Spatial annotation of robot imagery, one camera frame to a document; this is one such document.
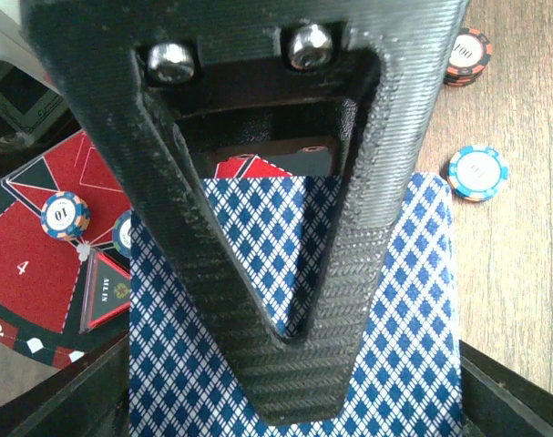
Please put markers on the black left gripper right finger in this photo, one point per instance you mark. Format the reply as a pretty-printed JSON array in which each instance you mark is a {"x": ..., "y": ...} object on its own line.
[{"x": 496, "y": 401}]

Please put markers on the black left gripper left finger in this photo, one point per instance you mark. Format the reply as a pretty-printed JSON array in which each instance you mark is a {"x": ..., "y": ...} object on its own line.
[{"x": 87, "y": 398}]

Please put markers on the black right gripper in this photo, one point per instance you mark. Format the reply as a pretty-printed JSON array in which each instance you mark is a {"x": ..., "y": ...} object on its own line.
[{"x": 177, "y": 92}]

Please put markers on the blue patterned card deck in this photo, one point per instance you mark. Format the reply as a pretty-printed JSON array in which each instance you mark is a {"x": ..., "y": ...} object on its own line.
[{"x": 406, "y": 378}]

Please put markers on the blue green poker chip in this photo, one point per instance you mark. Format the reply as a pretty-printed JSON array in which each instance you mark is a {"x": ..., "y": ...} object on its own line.
[{"x": 121, "y": 234}]

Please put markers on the white blue poker chip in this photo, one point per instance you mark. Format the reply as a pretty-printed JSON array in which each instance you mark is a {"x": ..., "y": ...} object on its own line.
[{"x": 65, "y": 216}]

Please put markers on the white blue chip stack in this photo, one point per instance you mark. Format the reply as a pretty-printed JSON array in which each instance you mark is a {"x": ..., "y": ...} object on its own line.
[{"x": 477, "y": 173}]

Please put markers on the triangular all in marker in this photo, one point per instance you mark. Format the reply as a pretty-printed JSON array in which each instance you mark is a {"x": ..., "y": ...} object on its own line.
[{"x": 106, "y": 292}]

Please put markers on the round red black poker mat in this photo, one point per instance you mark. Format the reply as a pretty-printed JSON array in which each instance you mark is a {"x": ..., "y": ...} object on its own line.
[{"x": 42, "y": 280}]

